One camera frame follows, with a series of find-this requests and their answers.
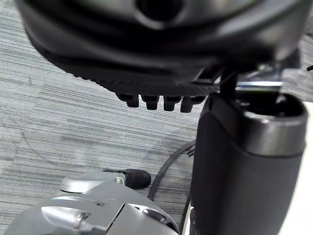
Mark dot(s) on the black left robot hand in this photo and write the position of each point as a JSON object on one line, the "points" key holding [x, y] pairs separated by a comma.
{"points": [[151, 49]]}

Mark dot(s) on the dark robot foot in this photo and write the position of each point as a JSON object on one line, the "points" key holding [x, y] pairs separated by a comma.
{"points": [[137, 178]]}

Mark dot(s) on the silver robot leg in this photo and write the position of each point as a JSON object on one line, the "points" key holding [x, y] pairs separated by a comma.
{"points": [[97, 210]]}

